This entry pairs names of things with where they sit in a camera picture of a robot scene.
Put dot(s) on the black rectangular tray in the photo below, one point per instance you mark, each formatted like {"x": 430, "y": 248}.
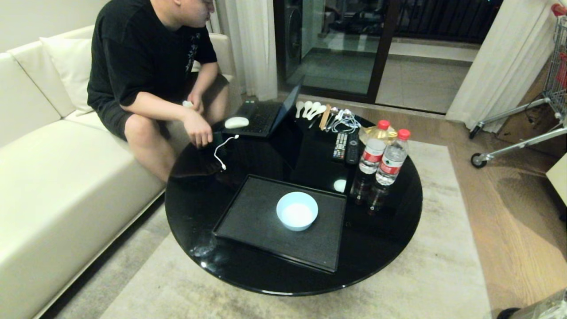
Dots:
{"x": 257, "y": 217}

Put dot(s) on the trash bin with clear bag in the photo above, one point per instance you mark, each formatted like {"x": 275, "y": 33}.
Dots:
{"x": 538, "y": 308}

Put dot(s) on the black laptop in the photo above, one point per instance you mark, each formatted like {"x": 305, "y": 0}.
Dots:
{"x": 261, "y": 117}

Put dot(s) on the light blue bowl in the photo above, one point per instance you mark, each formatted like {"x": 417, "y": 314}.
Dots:
{"x": 297, "y": 211}

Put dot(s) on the white plastic spoon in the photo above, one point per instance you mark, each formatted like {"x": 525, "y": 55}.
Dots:
{"x": 307, "y": 108}
{"x": 315, "y": 110}
{"x": 299, "y": 108}

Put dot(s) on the remote control with coloured buttons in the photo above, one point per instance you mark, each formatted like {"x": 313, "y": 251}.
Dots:
{"x": 339, "y": 146}

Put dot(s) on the wooden chopsticks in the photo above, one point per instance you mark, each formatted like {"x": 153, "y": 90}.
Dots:
{"x": 325, "y": 117}

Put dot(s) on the white computer mouse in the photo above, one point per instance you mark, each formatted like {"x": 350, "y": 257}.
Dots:
{"x": 236, "y": 122}

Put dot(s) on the black remote control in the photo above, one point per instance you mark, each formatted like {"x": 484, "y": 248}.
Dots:
{"x": 352, "y": 150}

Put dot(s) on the yellow cooking oil bottle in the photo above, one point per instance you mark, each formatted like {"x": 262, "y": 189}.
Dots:
{"x": 367, "y": 134}

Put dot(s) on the clear water bottle red cap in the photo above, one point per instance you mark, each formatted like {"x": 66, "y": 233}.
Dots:
{"x": 372, "y": 153}
{"x": 392, "y": 161}

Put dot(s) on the white curtain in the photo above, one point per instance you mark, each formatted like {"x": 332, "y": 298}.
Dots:
{"x": 252, "y": 44}
{"x": 500, "y": 62}

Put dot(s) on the round black glass table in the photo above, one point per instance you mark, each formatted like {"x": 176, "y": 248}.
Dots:
{"x": 390, "y": 230}

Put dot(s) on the glass sliding door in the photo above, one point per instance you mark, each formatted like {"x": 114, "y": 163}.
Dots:
{"x": 345, "y": 44}

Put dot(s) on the grey rug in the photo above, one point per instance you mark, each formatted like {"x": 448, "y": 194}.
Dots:
{"x": 421, "y": 274}

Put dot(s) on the person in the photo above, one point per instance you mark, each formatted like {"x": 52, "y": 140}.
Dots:
{"x": 133, "y": 57}

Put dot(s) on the cream cushion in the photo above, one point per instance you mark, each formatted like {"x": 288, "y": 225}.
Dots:
{"x": 71, "y": 66}

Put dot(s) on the cream leather sofa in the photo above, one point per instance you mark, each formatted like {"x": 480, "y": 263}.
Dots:
{"x": 53, "y": 190}

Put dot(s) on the metal shopping cart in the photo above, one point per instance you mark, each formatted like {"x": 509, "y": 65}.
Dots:
{"x": 549, "y": 88}

